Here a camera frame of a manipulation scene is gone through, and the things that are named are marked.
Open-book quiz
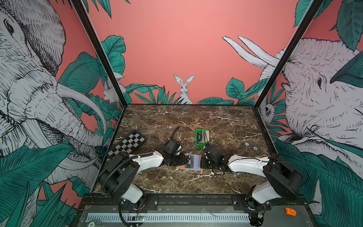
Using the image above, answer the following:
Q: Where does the small green circuit board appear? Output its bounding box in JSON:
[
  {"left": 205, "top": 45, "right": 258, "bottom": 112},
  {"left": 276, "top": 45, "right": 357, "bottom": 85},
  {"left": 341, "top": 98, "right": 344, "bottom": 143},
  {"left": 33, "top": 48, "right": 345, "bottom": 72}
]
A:
[{"left": 136, "top": 216, "right": 146, "bottom": 222}]

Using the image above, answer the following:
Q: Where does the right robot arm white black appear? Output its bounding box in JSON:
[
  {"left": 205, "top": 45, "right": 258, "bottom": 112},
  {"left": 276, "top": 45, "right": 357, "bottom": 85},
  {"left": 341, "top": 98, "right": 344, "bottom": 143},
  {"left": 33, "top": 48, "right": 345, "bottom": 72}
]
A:
[{"left": 201, "top": 144, "right": 303, "bottom": 204}]

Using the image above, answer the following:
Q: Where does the white slotted cable duct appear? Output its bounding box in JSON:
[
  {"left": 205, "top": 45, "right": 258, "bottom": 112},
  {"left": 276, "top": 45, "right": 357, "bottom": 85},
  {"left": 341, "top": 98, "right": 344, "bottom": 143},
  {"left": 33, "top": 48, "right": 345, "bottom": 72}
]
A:
[{"left": 85, "top": 213, "right": 250, "bottom": 223}]

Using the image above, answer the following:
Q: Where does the orange connector block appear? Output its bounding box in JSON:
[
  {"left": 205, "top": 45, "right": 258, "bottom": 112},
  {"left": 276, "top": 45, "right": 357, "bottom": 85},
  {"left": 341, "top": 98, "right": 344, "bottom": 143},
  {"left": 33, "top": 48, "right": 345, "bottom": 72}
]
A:
[{"left": 285, "top": 208, "right": 297, "bottom": 217}]

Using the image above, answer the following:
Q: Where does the black mounting rail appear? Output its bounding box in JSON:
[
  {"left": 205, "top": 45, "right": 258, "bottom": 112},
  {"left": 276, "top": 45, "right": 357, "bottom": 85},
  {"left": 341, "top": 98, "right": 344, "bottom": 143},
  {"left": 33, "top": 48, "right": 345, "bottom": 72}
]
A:
[{"left": 76, "top": 193, "right": 310, "bottom": 216}]

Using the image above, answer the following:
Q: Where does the green plastic tray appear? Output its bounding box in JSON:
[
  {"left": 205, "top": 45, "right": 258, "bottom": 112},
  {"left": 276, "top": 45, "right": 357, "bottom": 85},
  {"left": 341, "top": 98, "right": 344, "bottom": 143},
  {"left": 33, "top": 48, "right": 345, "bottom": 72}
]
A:
[{"left": 196, "top": 129, "right": 210, "bottom": 147}]

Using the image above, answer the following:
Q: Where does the checkerboard calibration plate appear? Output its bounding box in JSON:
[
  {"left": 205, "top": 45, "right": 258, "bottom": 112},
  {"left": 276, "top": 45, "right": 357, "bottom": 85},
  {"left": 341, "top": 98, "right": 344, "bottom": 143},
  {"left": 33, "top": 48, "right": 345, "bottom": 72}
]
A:
[{"left": 106, "top": 130, "right": 147, "bottom": 159}]

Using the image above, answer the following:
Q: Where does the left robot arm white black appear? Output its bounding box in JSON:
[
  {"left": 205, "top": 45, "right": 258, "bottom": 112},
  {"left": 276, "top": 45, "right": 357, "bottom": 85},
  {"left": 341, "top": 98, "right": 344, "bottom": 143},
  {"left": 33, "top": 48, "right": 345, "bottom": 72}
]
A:
[{"left": 97, "top": 139, "right": 188, "bottom": 206}]

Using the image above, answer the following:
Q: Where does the stack of credit cards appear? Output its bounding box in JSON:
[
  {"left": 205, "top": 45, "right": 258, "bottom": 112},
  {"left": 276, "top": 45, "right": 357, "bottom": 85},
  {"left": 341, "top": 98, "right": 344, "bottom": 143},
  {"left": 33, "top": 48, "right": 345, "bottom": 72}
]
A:
[{"left": 197, "top": 130, "right": 209, "bottom": 144}]

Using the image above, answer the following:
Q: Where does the tan leather card holder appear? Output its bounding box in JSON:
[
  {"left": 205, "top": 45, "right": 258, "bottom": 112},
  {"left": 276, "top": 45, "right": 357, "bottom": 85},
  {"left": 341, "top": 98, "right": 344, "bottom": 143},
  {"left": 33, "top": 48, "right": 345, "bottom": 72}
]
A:
[{"left": 176, "top": 154, "right": 201, "bottom": 171}]

